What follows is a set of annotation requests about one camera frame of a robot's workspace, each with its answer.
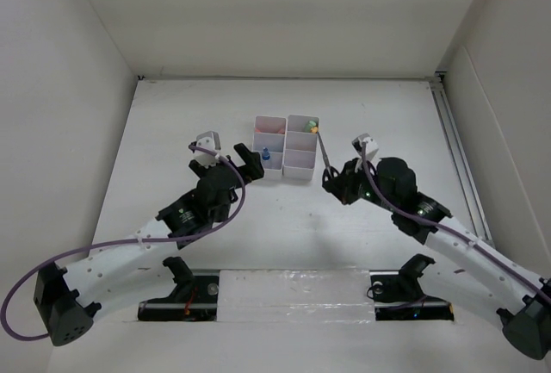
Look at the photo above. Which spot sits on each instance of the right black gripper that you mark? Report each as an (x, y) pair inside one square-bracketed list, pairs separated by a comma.
[(343, 186)]

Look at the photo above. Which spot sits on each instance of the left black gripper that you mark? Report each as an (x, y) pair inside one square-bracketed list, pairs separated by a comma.
[(251, 170)]

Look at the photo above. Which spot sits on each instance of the blue capped glue bottle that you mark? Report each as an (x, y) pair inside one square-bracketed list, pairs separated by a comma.
[(266, 158)]

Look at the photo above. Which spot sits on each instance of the red highlighter pen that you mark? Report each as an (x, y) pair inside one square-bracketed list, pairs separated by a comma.
[(270, 128)]

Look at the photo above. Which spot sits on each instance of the black handled scissors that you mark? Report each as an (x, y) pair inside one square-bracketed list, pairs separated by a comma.
[(326, 162)]

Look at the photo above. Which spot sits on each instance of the green capped correction tape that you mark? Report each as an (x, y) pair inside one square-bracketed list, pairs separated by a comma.
[(309, 125)]

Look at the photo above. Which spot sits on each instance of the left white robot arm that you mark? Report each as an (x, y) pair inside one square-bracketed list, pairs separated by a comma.
[(148, 263)]

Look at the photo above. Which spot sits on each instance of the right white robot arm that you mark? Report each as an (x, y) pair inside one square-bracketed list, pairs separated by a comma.
[(514, 300)]

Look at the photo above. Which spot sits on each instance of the left white compartment organizer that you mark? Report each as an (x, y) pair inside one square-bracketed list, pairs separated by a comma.
[(275, 143)]

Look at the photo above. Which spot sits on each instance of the white compartment organizer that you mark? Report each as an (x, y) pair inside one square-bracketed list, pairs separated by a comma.
[(299, 154), (275, 143)]

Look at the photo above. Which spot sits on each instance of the right white compartment organizer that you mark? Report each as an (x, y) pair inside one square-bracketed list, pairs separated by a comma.
[(299, 154)]

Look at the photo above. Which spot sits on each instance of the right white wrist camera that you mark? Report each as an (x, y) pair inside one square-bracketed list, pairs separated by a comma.
[(365, 145)]

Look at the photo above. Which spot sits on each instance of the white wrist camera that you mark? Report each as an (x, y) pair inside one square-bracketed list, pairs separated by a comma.
[(206, 147), (365, 145)]

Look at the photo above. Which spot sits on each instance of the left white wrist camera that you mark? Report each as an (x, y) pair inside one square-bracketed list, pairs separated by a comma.
[(206, 147)]

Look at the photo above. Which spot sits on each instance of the aluminium rail right side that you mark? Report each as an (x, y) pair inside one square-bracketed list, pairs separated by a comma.
[(476, 213)]

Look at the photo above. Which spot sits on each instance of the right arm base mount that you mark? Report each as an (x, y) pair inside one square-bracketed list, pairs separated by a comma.
[(397, 294)]

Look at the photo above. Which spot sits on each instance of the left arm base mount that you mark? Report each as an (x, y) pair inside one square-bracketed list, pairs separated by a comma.
[(193, 298)]

